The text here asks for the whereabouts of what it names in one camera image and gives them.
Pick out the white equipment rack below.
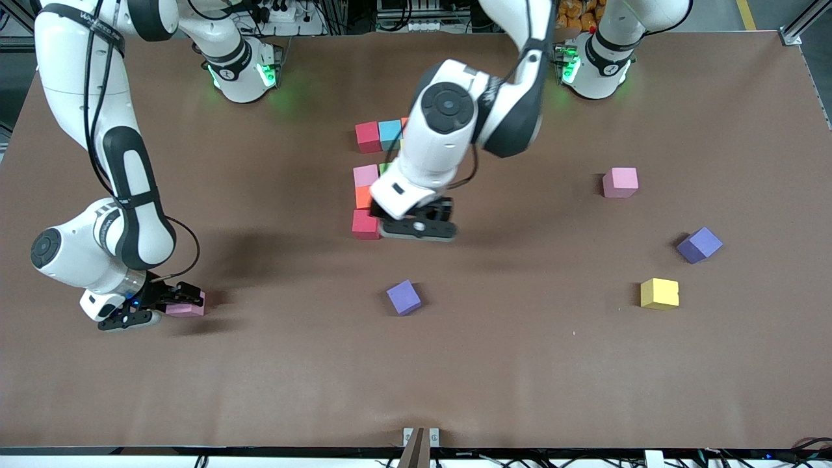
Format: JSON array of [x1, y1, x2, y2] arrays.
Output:
[[376, 0, 456, 33]]

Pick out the yellow foam cube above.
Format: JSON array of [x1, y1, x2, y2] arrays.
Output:
[[640, 278, 681, 311]]

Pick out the orange fruit net bag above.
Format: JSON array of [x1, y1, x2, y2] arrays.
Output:
[[556, 0, 602, 31]]

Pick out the purple foam cube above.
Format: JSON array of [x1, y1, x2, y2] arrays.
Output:
[[386, 279, 423, 317], [676, 226, 723, 265]]

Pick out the metal table edge bracket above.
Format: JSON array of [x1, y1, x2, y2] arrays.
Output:
[[402, 427, 440, 449]]

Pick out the white power strip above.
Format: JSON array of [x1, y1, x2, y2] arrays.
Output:
[[250, 0, 326, 36]]

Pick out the red foam cube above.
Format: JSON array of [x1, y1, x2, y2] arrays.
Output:
[[352, 209, 381, 241], [355, 121, 382, 155]]

